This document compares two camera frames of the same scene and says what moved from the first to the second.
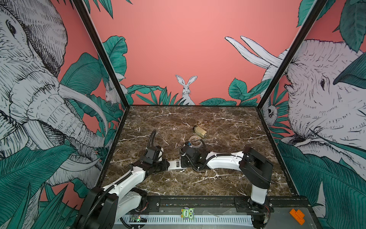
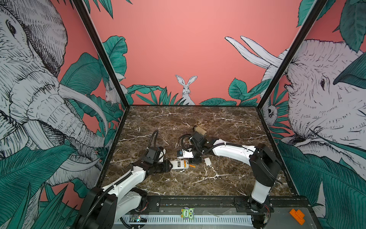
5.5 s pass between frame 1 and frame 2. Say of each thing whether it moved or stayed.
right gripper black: moved
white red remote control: stayed
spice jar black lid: stayed
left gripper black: stayed
